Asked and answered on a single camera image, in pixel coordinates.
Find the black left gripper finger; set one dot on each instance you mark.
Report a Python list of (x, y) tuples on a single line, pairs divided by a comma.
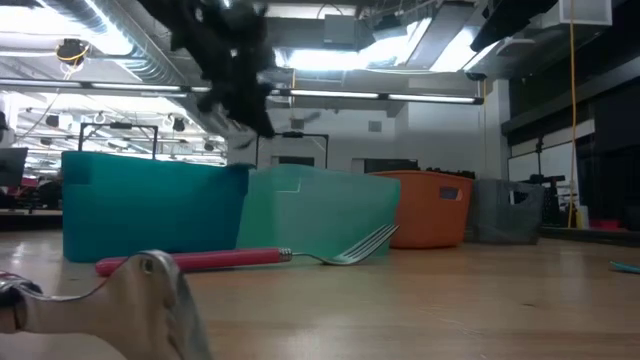
[(252, 110)]

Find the long ceiling light strip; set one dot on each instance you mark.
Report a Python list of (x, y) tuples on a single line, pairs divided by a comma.
[(340, 94)]

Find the light green plastic bin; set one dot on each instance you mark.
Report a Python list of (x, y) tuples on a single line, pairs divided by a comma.
[(320, 205)]

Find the dark teal plastic bin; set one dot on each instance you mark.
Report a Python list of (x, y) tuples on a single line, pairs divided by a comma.
[(150, 210)]

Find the orange plastic bin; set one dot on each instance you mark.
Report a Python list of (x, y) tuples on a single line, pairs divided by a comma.
[(425, 220)]

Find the black monitor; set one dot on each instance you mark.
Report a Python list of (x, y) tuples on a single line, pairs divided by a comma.
[(12, 167)]

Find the grey plastic bin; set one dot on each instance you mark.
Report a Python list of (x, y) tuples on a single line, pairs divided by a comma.
[(500, 220)]

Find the whiteboard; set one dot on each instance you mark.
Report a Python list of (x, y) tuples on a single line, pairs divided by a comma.
[(522, 165)]

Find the black tripod stand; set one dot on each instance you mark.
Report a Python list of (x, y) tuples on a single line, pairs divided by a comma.
[(539, 150)]

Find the black crate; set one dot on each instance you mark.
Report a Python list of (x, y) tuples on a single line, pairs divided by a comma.
[(555, 205)]

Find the small black gantry frame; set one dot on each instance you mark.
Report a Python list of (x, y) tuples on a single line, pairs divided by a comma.
[(300, 134)]

